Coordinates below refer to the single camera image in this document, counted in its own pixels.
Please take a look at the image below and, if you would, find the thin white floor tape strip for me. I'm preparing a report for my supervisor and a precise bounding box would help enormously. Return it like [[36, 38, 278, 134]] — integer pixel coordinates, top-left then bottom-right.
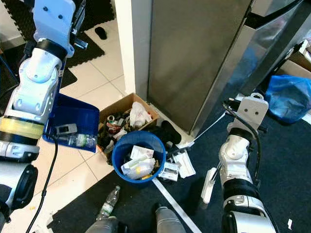
[[190, 112, 229, 144]]

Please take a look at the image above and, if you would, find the black floor mat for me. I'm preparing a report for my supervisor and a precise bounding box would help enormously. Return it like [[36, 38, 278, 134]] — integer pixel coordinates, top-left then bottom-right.
[[51, 109, 311, 233]]

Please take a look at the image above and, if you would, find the small grey device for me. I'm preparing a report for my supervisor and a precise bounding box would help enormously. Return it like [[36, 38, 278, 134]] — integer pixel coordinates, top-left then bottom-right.
[[54, 123, 79, 137]]

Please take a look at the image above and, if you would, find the blue plastic dustpan bin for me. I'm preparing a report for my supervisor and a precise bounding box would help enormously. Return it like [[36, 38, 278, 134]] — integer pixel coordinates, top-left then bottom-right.
[[42, 92, 101, 154]]

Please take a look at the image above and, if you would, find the crushed clear plastic bottle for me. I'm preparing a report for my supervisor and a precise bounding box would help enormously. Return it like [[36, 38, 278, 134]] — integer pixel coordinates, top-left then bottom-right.
[[65, 133, 98, 149]]

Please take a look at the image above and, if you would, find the open cardboard trash box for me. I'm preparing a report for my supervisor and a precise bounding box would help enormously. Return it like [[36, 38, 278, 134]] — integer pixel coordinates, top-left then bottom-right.
[[98, 93, 160, 153]]

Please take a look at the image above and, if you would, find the blue plastic bucket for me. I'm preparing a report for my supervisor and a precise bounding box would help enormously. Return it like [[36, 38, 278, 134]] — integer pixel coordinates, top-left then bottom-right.
[[112, 130, 167, 185]]

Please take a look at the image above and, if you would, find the black slipper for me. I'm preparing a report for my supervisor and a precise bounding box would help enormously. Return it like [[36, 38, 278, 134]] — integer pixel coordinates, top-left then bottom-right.
[[94, 26, 108, 41]]

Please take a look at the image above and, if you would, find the white plastic bag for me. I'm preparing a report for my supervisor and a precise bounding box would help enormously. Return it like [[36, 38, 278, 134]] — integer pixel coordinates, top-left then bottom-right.
[[128, 101, 153, 128]]

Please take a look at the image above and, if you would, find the black puzzle foam mat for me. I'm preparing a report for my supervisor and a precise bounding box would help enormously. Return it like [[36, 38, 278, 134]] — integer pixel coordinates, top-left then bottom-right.
[[2, 0, 118, 69]]

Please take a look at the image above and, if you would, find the white paper waste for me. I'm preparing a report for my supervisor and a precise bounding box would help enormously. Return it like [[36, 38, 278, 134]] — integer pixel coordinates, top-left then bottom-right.
[[120, 145, 156, 181]]

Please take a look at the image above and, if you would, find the grey left robot leg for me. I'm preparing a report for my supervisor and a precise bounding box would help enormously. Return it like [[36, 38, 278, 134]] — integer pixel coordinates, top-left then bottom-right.
[[85, 216, 120, 233]]

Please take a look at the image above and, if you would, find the grey robot leg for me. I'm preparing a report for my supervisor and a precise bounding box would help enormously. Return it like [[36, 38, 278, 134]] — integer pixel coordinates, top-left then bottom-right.
[[85, 216, 120, 233], [155, 206, 186, 233]]

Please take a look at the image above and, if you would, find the black shoe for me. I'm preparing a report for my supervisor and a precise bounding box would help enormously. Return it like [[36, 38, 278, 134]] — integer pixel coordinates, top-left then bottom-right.
[[148, 120, 182, 146]]

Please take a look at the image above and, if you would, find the small white printed box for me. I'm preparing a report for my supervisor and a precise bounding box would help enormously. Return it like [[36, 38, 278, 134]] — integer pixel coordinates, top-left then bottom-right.
[[157, 161, 180, 182]]

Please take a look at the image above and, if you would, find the grey right robot leg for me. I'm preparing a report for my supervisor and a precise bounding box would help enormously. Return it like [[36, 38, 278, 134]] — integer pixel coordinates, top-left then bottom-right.
[[155, 206, 186, 233]]

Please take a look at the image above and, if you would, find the stainless steel cabinet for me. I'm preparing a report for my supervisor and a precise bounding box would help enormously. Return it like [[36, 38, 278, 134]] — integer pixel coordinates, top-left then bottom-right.
[[147, 0, 311, 137]]

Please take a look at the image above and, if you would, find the blue plastic bag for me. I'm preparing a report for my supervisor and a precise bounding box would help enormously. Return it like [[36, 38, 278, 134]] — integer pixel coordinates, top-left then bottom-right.
[[264, 74, 311, 125]]

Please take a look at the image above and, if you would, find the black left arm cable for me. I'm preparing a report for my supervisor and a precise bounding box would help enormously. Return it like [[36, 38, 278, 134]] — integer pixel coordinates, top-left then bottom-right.
[[26, 135, 60, 233]]

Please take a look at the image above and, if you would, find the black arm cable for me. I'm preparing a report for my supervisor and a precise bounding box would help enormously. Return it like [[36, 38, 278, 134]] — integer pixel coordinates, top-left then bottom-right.
[[26, 135, 60, 233], [223, 100, 264, 181]]

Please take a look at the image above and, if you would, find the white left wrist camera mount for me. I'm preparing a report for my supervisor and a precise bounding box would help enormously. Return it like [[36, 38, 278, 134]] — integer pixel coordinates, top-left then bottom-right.
[[31, 0, 79, 50]]

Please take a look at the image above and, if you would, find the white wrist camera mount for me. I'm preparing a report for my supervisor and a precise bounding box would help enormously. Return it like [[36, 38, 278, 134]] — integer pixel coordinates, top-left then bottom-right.
[[31, 0, 79, 50], [236, 92, 271, 132]]

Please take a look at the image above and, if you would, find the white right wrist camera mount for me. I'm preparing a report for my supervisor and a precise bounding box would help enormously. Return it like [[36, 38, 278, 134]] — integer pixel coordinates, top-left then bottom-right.
[[236, 92, 271, 132]]

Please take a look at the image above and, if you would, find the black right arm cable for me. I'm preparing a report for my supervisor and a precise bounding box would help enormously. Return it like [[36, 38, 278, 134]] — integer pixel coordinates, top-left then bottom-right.
[[223, 100, 264, 181]]

